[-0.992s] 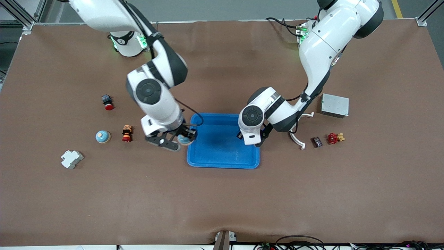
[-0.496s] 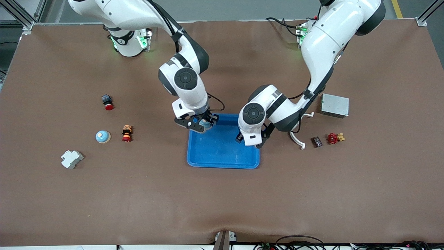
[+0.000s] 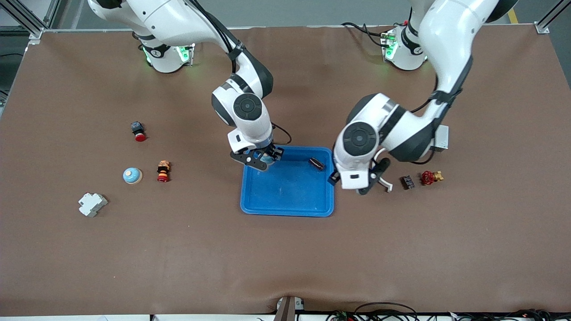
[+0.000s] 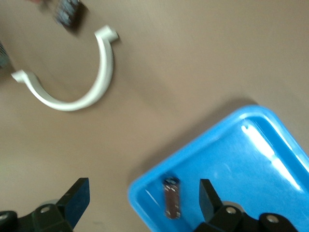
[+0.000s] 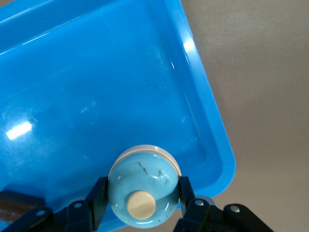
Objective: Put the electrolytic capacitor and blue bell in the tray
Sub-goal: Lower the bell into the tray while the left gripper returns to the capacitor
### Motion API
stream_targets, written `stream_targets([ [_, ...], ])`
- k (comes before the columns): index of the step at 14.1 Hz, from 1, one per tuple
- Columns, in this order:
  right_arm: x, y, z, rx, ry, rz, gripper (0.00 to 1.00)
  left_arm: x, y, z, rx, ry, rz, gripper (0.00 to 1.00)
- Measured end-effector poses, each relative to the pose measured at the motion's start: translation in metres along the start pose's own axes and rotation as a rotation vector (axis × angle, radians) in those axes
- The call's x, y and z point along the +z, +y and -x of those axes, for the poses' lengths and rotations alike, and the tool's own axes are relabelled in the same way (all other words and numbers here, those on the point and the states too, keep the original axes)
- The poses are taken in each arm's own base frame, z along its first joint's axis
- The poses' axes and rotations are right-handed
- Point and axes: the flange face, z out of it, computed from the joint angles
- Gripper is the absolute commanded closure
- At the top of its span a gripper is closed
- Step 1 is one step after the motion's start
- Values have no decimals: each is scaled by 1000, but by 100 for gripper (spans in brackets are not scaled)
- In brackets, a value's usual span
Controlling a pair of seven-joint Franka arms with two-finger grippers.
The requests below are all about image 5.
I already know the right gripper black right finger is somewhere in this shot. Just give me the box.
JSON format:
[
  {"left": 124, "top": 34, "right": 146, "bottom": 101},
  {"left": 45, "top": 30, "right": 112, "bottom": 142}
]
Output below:
[{"left": 173, "top": 175, "right": 276, "bottom": 232}]

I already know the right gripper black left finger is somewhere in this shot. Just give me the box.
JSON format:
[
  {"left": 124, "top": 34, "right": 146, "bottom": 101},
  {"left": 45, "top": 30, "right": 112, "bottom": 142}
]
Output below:
[{"left": 9, "top": 176, "right": 110, "bottom": 232}]

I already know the blue bell cream button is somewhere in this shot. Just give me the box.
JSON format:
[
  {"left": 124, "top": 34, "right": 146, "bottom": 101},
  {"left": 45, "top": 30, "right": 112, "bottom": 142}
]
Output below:
[{"left": 108, "top": 144, "right": 182, "bottom": 229}]

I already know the dark brown electrolytic capacitor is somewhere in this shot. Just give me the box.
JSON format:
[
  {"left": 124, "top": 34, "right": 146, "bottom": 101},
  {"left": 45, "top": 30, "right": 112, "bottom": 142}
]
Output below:
[{"left": 0, "top": 190, "right": 46, "bottom": 222}]

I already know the blue plastic tray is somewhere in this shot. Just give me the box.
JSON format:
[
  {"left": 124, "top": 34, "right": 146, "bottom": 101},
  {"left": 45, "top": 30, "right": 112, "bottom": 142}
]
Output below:
[{"left": 0, "top": 0, "right": 236, "bottom": 232}]

